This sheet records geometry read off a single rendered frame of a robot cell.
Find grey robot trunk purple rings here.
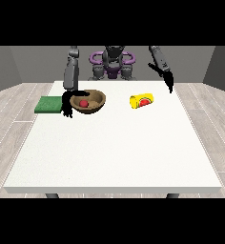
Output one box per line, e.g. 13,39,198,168
87,46,138,82

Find green square pad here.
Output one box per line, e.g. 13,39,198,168
33,95,64,114

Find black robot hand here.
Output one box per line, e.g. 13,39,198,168
60,90,91,119
147,62,175,94

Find brown wooden bowl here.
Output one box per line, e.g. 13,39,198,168
69,89,107,115

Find yellow cup with melon print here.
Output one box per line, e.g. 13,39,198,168
129,92,155,110

